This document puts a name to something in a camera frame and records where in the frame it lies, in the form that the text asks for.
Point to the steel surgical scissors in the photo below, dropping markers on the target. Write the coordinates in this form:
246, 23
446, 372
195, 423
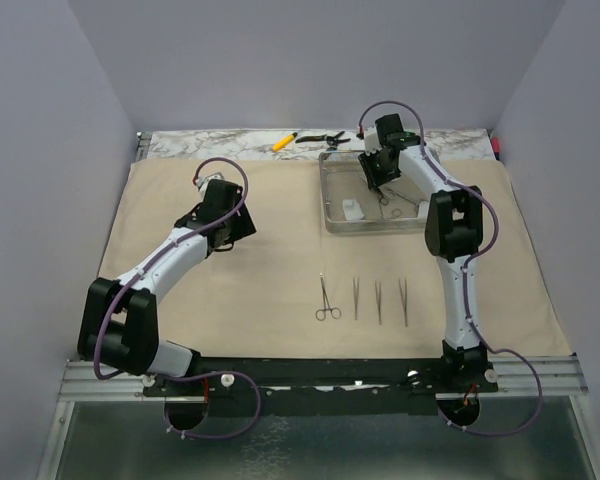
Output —
407, 198

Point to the white gauze pad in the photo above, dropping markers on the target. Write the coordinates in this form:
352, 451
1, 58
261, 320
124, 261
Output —
352, 210
423, 210

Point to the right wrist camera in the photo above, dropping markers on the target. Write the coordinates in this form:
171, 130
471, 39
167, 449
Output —
387, 131

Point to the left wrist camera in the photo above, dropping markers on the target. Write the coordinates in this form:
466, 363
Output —
202, 183

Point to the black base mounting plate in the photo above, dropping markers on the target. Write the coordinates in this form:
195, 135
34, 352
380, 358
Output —
323, 387

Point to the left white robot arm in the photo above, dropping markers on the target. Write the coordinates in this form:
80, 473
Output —
119, 331

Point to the steel forceps clamp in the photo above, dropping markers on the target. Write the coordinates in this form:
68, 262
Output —
384, 197

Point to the curved steel clamp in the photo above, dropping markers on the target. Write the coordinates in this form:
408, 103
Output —
326, 310

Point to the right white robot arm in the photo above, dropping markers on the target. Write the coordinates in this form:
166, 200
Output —
453, 235

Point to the steel tweezers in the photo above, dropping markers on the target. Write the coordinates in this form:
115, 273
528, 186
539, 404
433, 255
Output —
403, 290
378, 299
356, 296

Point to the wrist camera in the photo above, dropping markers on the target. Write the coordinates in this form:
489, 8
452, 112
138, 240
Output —
387, 131
202, 183

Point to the black handled pliers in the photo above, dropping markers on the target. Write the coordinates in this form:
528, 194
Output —
332, 141

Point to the aluminium extrusion rail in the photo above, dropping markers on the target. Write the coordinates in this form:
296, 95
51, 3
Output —
558, 377

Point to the wire mesh instrument tray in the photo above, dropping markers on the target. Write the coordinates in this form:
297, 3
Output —
341, 177

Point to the red marker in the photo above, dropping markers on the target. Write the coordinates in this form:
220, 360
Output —
495, 147

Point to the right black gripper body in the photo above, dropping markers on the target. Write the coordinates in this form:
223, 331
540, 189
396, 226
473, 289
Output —
383, 172

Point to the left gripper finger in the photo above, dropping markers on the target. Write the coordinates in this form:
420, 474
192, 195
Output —
223, 248
242, 223

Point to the beige surgical wrap cloth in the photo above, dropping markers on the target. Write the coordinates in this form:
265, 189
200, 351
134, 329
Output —
260, 299

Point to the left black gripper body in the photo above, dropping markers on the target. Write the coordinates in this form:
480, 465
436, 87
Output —
230, 232

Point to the yellow black marker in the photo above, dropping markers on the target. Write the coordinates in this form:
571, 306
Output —
284, 142

